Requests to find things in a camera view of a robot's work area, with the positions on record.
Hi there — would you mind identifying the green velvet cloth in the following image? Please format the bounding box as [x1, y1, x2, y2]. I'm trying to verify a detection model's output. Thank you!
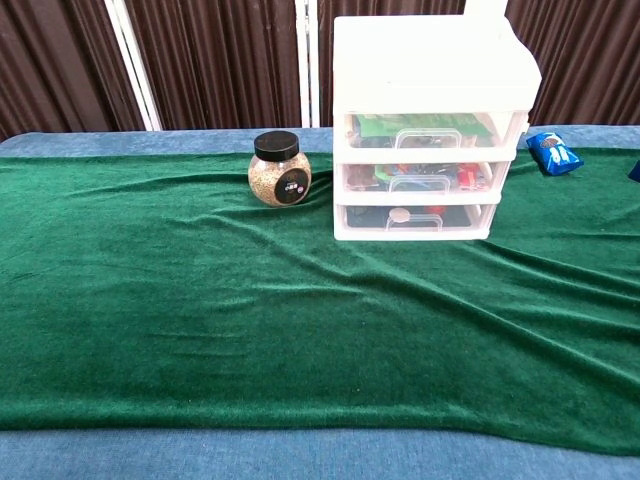
[0, 147, 640, 457]

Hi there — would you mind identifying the brown snack packet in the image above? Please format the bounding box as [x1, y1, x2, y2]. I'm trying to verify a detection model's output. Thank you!
[347, 166, 377, 191]

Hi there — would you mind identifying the white plastic drawer box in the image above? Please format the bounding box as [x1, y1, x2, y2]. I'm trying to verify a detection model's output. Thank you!
[332, 14, 544, 243]

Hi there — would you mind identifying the round glass jar black lid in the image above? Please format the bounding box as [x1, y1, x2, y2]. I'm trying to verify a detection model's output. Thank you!
[247, 130, 313, 208]

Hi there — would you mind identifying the blue snack packet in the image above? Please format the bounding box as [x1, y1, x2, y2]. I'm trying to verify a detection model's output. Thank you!
[525, 131, 585, 177]

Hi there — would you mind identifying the dark folding screen white frame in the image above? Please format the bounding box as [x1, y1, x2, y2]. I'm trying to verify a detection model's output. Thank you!
[0, 0, 640, 144]

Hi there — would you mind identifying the red snack packet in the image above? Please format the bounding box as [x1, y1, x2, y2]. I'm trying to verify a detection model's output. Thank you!
[457, 163, 489, 192]

